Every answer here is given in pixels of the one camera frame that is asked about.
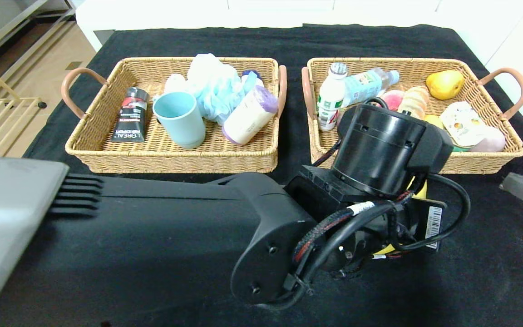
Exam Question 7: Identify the light blue bath pouf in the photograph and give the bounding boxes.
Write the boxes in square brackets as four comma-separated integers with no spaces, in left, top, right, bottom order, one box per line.
[185,54,258,125]

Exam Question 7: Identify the white milk drink bottle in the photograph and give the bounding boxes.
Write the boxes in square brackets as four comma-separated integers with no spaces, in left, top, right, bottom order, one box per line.
[317,63,349,132]

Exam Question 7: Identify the clear water bottle blue cap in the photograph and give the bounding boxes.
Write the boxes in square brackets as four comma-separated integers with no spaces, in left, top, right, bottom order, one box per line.
[343,68,400,108]

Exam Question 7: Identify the yellow toy banana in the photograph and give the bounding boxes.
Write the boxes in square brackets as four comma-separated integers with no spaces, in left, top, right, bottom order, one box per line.
[373,176,428,256]

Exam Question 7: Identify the striped spiral bread roll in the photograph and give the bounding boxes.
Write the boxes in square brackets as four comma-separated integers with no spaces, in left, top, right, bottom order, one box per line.
[398,86,430,119]

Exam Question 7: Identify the wicker basket holding toiletries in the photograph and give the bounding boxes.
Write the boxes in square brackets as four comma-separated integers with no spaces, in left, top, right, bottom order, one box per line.
[60,57,288,174]

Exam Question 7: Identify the wicker basket holding food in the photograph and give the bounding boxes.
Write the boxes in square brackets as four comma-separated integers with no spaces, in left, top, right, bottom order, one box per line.
[301,57,523,175]

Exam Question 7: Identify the white bottle purple cap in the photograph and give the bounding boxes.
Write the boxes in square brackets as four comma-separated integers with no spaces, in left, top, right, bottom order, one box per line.
[222,85,279,146]

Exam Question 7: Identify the white bottle blue cap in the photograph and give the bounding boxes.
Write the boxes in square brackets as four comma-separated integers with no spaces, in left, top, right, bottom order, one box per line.
[242,69,265,91]

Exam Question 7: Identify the teal plastic mug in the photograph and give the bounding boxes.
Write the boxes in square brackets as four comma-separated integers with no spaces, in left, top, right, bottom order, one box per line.
[153,91,207,149]

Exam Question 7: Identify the small white round-top bottle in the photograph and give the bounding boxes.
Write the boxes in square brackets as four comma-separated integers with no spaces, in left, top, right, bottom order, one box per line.
[164,74,189,94]

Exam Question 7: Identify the black table cloth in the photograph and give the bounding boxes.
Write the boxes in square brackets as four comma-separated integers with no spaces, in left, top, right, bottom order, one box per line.
[0,24,523,327]

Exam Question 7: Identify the black L'Oreal tube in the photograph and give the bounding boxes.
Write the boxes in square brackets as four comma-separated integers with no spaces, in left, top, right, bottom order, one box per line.
[111,87,150,143]

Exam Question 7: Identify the pink toy peach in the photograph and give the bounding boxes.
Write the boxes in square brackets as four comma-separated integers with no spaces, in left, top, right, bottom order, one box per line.
[380,90,405,109]

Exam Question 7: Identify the yellow toy pear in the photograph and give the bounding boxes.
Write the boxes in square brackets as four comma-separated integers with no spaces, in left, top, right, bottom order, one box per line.
[425,70,464,101]

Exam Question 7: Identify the white chewing gum pouch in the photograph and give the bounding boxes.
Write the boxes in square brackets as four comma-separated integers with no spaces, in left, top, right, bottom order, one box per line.
[439,101,489,148]

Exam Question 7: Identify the beige oval toy potato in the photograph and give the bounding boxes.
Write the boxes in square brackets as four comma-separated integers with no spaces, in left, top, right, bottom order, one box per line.
[470,127,506,154]

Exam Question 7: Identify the beige wooden rolling rack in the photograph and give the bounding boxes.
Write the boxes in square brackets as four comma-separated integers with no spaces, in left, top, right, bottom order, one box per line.
[0,52,48,157]

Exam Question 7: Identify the white cupboard doors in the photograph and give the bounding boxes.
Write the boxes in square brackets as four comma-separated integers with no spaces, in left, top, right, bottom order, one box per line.
[434,0,523,153]

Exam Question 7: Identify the thick black camera cable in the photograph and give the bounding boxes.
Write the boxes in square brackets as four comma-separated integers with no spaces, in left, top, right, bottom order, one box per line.
[255,97,471,312]

